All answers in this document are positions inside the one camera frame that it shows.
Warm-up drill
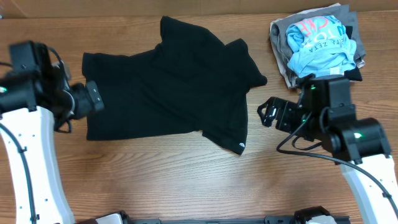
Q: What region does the black t-shirt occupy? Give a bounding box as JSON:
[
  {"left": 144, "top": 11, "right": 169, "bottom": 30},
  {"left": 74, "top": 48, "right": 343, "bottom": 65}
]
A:
[{"left": 82, "top": 16, "right": 267, "bottom": 154}]

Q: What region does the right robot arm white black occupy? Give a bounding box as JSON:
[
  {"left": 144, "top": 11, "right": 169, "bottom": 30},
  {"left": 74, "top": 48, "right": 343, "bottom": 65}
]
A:
[{"left": 257, "top": 75, "right": 397, "bottom": 223}]

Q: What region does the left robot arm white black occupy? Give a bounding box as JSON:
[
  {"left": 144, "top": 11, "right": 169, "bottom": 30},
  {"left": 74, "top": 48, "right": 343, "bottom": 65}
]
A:
[{"left": 1, "top": 40, "right": 104, "bottom": 223}]

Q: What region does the light blue printed t-shirt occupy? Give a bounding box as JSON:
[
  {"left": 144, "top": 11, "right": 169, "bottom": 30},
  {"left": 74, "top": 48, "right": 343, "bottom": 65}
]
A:
[{"left": 286, "top": 15, "right": 356, "bottom": 78}]

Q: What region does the black folded garment in pile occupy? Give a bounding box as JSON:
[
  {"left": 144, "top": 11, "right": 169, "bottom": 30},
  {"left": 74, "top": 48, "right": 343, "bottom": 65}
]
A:
[{"left": 313, "top": 25, "right": 363, "bottom": 83}]

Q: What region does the beige folded garment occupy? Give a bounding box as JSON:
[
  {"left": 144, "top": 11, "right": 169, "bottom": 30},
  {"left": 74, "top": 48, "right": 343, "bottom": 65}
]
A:
[{"left": 269, "top": 2, "right": 366, "bottom": 90}]

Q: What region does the grey folded garment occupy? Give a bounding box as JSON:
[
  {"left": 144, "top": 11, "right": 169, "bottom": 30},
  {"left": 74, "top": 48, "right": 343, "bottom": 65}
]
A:
[{"left": 269, "top": 4, "right": 366, "bottom": 91}]

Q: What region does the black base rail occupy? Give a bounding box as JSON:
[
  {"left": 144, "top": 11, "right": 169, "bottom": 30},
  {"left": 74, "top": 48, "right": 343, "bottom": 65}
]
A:
[{"left": 74, "top": 205, "right": 351, "bottom": 224}]

